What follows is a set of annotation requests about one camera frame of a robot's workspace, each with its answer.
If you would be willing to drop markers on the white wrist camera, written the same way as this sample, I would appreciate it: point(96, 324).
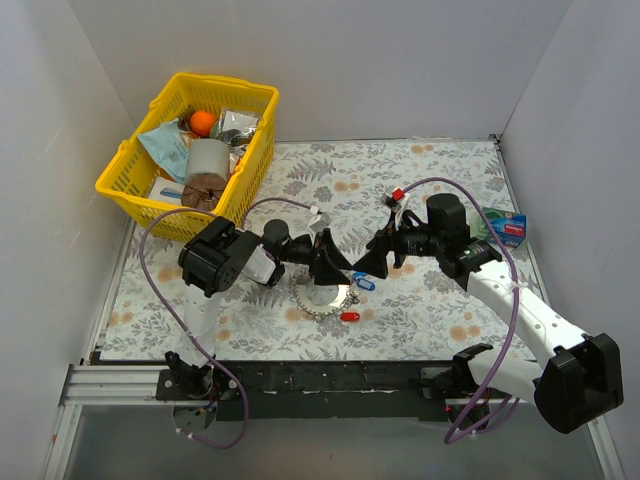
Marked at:
point(396, 200)
point(318, 221)

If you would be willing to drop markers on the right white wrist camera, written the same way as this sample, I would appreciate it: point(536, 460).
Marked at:
point(396, 200)

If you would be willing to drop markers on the blue tag with key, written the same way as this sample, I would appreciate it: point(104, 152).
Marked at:
point(362, 281)

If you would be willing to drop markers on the light blue pouch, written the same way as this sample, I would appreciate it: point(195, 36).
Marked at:
point(168, 146)

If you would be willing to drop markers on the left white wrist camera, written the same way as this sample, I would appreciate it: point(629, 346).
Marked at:
point(318, 221)

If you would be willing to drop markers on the blue red small box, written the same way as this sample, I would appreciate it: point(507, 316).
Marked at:
point(510, 227)

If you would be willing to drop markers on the yellow plastic basket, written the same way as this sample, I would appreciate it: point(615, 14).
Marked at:
point(131, 174)

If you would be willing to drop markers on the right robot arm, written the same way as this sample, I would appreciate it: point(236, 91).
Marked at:
point(572, 378)

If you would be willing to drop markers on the grey tape roll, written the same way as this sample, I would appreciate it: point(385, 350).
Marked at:
point(207, 155)

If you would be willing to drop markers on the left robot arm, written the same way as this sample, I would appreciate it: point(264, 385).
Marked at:
point(215, 258)

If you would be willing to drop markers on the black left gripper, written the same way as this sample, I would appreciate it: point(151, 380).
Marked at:
point(318, 256)

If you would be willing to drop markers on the orange ball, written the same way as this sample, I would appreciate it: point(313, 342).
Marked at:
point(202, 122)

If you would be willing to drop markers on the red key tag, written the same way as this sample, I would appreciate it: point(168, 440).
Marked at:
point(350, 317)

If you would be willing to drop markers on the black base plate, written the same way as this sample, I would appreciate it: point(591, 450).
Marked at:
point(425, 390)

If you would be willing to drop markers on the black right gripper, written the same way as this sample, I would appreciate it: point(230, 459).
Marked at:
point(393, 246)

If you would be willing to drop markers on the white box in basket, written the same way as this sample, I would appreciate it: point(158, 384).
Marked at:
point(166, 191)

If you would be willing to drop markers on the silver foil packet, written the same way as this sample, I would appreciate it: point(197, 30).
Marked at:
point(235, 127)

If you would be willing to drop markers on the brown round object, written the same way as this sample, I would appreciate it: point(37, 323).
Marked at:
point(203, 191)

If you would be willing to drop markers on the aluminium frame rail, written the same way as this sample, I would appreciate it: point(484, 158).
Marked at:
point(300, 420)

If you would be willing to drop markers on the floral table mat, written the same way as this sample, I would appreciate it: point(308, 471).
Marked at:
point(417, 313)

